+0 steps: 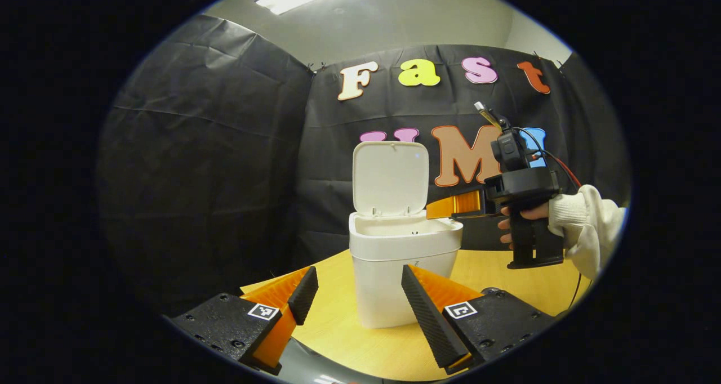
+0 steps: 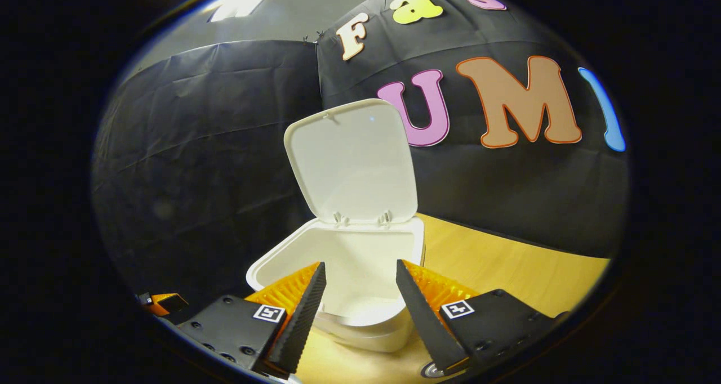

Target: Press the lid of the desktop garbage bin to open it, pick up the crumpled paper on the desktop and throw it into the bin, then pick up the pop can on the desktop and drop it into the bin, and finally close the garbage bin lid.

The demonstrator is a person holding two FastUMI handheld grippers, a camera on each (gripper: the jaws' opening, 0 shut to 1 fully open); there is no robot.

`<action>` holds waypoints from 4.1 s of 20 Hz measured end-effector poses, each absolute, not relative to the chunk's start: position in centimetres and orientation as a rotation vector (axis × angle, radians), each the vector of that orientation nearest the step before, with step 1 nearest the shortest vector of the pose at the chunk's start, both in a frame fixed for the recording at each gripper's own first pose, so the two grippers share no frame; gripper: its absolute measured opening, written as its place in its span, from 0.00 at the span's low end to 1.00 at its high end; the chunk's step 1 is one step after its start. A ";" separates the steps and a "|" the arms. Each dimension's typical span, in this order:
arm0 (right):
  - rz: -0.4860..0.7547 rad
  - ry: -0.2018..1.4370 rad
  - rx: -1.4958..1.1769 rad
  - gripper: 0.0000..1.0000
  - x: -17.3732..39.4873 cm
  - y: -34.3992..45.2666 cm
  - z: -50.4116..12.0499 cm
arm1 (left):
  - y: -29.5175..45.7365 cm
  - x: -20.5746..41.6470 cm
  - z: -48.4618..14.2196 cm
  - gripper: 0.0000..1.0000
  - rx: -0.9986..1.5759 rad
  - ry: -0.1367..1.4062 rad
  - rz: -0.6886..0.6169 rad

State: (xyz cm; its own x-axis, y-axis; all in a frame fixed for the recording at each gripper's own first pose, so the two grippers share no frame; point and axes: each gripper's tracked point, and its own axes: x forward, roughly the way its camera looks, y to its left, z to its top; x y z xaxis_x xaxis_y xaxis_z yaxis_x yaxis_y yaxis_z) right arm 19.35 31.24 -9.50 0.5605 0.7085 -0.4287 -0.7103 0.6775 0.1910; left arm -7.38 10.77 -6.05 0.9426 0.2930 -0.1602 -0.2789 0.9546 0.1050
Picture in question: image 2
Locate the white desktop garbage bin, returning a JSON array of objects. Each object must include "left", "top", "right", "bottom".
[{"left": 246, "top": 98, "right": 426, "bottom": 354}]

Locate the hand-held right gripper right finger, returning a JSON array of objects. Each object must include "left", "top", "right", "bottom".
[{"left": 395, "top": 259, "right": 568, "bottom": 373}]

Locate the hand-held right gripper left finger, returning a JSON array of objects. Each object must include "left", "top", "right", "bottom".
[{"left": 177, "top": 261, "right": 328, "bottom": 374}]

